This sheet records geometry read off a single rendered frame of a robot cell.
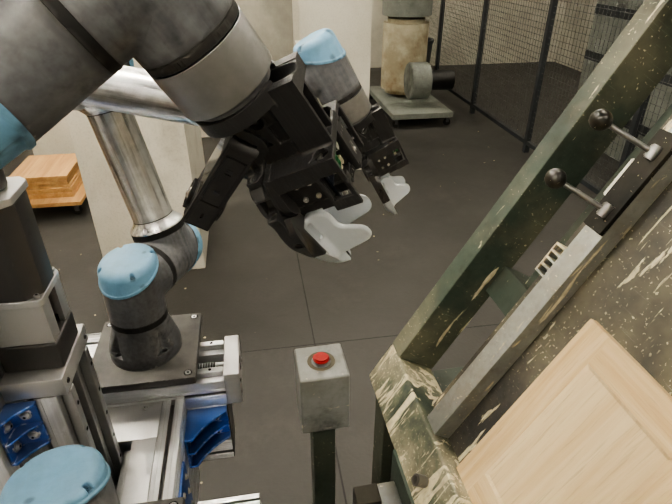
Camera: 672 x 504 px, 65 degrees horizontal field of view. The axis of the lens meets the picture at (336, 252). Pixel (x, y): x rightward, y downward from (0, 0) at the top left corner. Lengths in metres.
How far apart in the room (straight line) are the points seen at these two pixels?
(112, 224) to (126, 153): 2.27
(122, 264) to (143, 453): 0.37
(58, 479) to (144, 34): 0.54
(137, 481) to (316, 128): 0.86
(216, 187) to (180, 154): 2.71
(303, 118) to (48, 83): 0.16
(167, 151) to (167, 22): 2.82
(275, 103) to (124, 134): 0.78
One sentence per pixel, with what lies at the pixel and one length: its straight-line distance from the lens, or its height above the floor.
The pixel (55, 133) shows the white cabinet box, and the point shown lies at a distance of 5.12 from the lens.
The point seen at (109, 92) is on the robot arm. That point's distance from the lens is 0.93.
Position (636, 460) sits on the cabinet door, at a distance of 0.94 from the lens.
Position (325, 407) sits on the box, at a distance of 1.33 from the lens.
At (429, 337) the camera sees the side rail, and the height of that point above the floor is 0.96.
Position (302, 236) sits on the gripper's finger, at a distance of 0.45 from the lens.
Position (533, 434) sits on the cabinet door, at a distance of 1.05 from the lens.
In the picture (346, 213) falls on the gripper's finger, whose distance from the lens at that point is 0.50.
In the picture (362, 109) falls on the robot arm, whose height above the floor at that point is 1.57.
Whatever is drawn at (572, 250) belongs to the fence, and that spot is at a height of 1.31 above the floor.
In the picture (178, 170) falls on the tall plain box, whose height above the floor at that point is 0.67.
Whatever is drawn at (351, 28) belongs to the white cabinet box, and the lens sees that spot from 4.57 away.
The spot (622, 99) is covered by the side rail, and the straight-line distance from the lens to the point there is 1.26.
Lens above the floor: 1.81
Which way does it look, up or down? 31 degrees down
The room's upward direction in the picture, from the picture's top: straight up
